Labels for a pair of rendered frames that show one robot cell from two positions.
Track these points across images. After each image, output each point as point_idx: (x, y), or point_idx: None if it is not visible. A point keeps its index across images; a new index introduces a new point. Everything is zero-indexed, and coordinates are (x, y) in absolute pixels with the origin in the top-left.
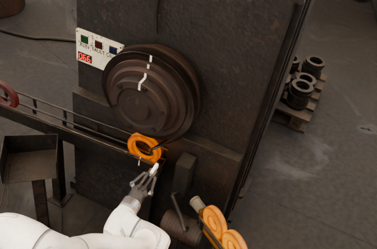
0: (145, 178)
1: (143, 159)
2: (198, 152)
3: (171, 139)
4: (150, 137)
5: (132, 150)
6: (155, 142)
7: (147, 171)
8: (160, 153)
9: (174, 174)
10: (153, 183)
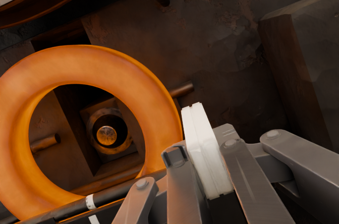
0: (195, 204)
1: (110, 193)
2: None
3: (171, 23)
4: None
5: (36, 208)
6: (108, 48)
7: (168, 151)
8: (171, 98)
9: (329, 115)
10: (334, 169)
